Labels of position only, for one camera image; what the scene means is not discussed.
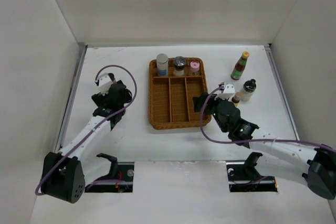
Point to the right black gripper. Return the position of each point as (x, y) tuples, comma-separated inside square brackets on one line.
[(210, 102)]

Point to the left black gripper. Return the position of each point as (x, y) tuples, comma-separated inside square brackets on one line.
[(100, 99)]

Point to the small black-capped spice bottle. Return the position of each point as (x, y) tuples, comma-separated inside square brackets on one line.
[(111, 76)]

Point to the pink-capped spice jar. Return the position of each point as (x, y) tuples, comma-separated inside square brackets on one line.
[(194, 68)]

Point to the small brown-capped yellow bottle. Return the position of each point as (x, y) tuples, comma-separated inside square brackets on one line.
[(236, 98)]

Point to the black-top salt grinder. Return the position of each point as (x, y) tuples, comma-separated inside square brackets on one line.
[(179, 65)]

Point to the red sauce bottle yellow cap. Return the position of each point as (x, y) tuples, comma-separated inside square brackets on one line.
[(240, 66)]

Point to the white bottle black cap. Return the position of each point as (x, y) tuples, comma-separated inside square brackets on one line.
[(247, 90)]

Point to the tall jar silver lid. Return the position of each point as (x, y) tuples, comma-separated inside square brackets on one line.
[(162, 64)]

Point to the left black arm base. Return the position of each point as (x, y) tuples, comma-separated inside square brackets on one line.
[(112, 176)]

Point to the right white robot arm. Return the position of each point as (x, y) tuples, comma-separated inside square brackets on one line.
[(306, 163)]

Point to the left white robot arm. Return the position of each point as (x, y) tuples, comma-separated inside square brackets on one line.
[(69, 172)]

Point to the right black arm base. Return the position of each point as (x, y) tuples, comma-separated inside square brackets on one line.
[(244, 178)]

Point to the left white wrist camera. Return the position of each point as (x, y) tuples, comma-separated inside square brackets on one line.
[(103, 83)]

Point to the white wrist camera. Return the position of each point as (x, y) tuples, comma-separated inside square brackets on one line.
[(227, 89), (103, 83)]

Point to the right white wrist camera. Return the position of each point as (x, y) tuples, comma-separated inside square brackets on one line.
[(227, 89)]

